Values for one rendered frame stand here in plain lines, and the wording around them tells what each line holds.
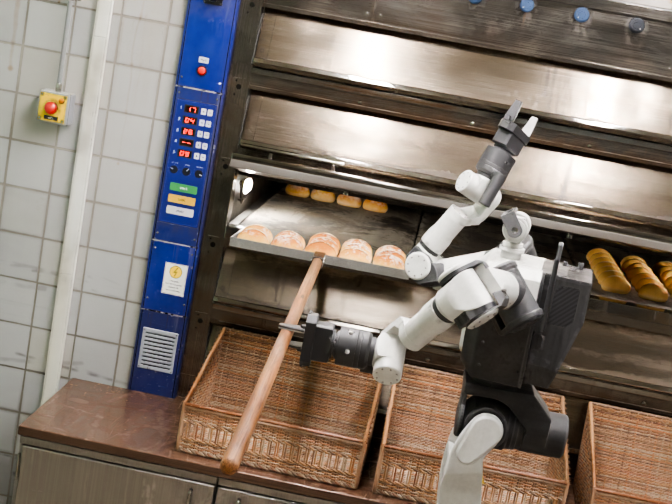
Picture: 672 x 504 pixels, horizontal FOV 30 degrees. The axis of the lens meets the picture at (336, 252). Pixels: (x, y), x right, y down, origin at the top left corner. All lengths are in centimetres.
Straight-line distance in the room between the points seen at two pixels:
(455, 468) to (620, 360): 107
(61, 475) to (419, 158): 146
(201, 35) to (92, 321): 102
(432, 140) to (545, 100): 37
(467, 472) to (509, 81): 133
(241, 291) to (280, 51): 79
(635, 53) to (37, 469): 220
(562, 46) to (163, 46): 126
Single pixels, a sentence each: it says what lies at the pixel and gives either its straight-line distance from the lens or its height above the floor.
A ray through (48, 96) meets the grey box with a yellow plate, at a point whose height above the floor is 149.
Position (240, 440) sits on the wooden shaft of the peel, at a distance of 212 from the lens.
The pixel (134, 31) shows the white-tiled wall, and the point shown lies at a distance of 411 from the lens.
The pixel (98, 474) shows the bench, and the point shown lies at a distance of 381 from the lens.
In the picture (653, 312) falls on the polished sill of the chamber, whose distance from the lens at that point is 411.
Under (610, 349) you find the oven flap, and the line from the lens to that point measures 413.
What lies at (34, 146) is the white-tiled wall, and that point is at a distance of 423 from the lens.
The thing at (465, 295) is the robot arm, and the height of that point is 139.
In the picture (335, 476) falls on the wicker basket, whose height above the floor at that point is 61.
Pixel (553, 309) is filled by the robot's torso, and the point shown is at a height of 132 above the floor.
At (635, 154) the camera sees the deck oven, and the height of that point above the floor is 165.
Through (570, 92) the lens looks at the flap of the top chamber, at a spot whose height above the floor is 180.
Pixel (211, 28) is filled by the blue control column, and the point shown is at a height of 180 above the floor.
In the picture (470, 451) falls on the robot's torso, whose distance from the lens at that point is 320.
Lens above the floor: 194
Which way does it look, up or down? 11 degrees down
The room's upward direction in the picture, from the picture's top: 10 degrees clockwise
